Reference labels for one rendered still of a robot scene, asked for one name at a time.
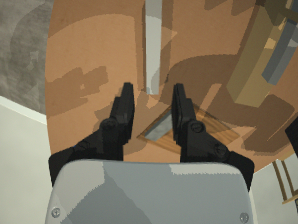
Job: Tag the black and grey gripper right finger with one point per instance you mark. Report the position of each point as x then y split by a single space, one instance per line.
196 144

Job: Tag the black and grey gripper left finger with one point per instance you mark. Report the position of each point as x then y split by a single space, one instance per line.
113 133

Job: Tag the grey square stick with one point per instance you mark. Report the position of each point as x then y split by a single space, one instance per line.
282 54
153 44

